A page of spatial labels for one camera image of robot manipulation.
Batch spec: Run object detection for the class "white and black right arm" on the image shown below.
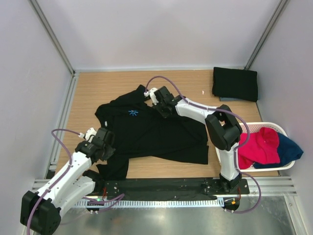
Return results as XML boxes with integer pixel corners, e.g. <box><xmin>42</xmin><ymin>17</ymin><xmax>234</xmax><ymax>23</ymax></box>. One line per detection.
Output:
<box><xmin>144</xmin><ymin>86</ymin><xmax>242</xmax><ymax>194</ymax></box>

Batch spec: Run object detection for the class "red t shirt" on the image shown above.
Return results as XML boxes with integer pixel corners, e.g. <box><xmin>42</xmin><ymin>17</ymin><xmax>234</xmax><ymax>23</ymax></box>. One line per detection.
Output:
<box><xmin>238</xmin><ymin>127</ymin><xmax>280</xmax><ymax>169</ymax></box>

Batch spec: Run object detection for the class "folded grey t shirt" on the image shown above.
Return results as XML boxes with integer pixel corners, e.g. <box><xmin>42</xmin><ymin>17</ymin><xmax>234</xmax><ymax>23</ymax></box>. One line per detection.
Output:
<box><xmin>220</xmin><ymin>97</ymin><xmax>240</xmax><ymax>102</ymax></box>

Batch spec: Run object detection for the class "navy blue t shirt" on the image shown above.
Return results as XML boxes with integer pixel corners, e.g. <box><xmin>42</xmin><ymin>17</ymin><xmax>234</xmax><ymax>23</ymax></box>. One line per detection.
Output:
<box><xmin>253</xmin><ymin>133</ymin><xmax>303</xmax><ymax>169</ymax></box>

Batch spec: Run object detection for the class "aluminium frame post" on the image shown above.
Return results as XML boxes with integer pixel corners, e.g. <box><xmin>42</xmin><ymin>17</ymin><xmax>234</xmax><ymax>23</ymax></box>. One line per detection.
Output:
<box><xmin>28</xmin><ymin>0</ymin><xmax>75</xmax><ymax>76</ymax></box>
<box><xmin>244</xmin><ymin>0</ymin><xmax>290</xmax><ymax>70</ymax></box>

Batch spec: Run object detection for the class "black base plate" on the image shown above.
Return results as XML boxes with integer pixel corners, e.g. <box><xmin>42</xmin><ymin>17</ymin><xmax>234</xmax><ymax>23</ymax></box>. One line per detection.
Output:
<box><xmin>93</xmin><ymin>177</ymin><xmax>250</xmax><ymax>197</ymax></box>

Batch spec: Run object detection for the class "white laundry basket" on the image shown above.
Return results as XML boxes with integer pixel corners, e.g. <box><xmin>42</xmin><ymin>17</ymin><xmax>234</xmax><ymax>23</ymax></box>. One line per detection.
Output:
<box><xmin>215</xmin><ymin>121</ymin><xmax>295</xmax><ymax>172</ymax></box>

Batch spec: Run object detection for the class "black t shirt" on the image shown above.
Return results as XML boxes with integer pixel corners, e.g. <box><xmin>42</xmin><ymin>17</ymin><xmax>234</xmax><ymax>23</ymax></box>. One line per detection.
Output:
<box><xmin>95</xmin><ymin>85</ymin><xmax>209</xmax><ymax>180</ymax></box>
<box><xmin>212</xmin><ymin>67</ymin><xmax>258</xmax><ymax>102</ymax></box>

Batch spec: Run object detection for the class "folded black t shirt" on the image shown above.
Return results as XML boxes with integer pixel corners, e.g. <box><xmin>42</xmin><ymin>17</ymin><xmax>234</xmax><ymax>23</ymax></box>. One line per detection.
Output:
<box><xmin>212</xmin><ymin>67</ymin><xmax>258</xmax><ymax>102</ymax></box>

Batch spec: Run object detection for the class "white slotted cable duct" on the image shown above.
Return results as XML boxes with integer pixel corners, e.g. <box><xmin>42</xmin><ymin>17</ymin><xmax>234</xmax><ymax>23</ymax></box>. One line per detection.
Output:
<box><xmin>73</xmin><ymin>198</ymin><xmax>224</xmax><ymax>209</ymax></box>

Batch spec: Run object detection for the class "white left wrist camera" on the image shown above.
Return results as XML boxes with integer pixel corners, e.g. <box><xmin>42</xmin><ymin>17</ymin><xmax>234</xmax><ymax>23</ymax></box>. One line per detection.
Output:
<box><xmin>78</xmin><ymin>128</ymin><xmax>97</xmax><ymax>142</ymax></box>

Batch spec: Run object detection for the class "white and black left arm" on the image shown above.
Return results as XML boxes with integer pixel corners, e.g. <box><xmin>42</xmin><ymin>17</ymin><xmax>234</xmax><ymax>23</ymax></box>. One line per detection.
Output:
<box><xmin>20</xmin><ymin>128</ymin><xmax>115</xmax><ymax>235</ymax></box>

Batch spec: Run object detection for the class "right aluminium frame post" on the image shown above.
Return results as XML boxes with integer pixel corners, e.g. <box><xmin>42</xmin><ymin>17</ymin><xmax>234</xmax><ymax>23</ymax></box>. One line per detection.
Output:
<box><xmin>244</xmin><ymin>0</ymin><xmax>290</xmax><ymax>70</ymax></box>

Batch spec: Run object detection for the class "left aluminium frame post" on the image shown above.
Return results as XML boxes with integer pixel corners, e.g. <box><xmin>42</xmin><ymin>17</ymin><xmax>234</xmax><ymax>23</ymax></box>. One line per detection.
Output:
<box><xmin>28</xmin><ymin>0</ymin><xmax>75</xmax><ymax>76</ymax></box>

